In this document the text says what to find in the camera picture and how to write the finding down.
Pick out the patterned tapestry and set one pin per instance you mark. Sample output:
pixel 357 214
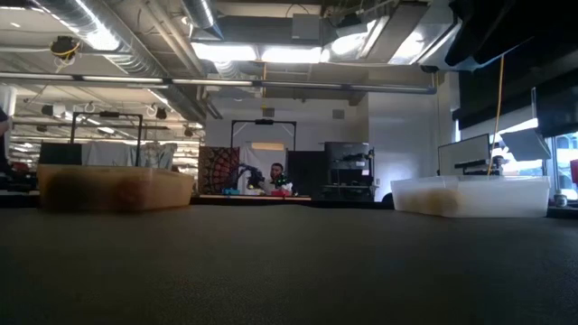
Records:
pixel 217 169

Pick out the small silver ventilation duct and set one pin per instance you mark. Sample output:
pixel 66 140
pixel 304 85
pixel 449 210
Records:
pixel 201 13

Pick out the white plastic bin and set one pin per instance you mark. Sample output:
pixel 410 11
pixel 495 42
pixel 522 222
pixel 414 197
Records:
pixel 506 196

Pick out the grey hanging cloth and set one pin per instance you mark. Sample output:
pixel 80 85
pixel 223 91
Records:
pixel 113 154

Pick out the black panel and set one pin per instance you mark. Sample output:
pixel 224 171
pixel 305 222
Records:
pixel 61 154

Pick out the seated person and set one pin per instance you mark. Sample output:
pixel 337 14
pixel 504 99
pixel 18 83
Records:
pixel 276 173

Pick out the dark red apple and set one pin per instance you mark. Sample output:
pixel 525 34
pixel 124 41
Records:
pixel 131 192

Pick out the black gantry frame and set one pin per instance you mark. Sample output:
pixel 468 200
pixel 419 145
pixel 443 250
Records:
pixel 108 114
pixel 264 122

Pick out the black window blind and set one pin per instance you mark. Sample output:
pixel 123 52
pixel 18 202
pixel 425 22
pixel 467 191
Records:
pixel 519 67

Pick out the wooden tray of red apples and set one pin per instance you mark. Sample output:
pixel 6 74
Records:
pixel 171 189

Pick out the white hanging cloth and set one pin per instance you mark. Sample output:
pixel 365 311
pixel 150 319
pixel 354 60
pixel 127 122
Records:
pixel 259 158

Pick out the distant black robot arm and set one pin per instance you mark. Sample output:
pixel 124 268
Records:
pixel 250 176

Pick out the tilted grey monitor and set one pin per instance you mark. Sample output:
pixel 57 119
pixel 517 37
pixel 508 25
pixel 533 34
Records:
pixel 526 144

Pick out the large silver ventilation duct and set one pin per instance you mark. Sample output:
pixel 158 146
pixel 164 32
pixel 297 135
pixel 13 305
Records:
pixel 126 58

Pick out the black table mat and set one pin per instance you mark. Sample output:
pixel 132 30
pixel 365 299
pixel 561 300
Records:
pixel 289 271

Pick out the ceiling light panel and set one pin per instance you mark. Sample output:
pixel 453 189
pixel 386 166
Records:
pixel 257 53

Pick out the black equipment rack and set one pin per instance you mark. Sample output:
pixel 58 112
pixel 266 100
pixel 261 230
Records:
pixel 347 167

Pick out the long ceiling pipe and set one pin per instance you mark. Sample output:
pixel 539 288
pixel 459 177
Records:
pixel 271 84

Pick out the small cup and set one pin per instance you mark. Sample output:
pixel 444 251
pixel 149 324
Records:
pixel 560 199

